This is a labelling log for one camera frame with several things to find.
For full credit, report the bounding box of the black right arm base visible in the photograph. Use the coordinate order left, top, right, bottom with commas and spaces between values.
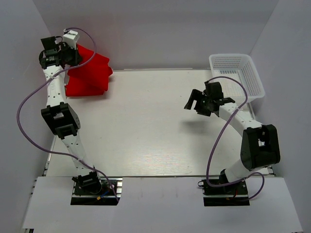
198, 180, 250, 207

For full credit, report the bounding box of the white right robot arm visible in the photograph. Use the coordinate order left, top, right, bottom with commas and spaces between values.
184, 81, 280, 194

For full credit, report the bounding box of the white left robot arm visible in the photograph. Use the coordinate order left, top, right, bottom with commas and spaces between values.
39, 36, 103, 194

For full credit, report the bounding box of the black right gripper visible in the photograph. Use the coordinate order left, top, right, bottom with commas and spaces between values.
185, 89, 212, 117

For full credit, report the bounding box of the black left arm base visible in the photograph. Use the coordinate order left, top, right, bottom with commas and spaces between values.
70, 178, 122, 206

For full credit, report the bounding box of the white plastic basket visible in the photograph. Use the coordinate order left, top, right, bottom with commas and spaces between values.
209, 53, 265, 105

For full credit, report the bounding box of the folded red t shirt stack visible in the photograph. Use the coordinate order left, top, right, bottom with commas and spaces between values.
66, 80, 108, 97

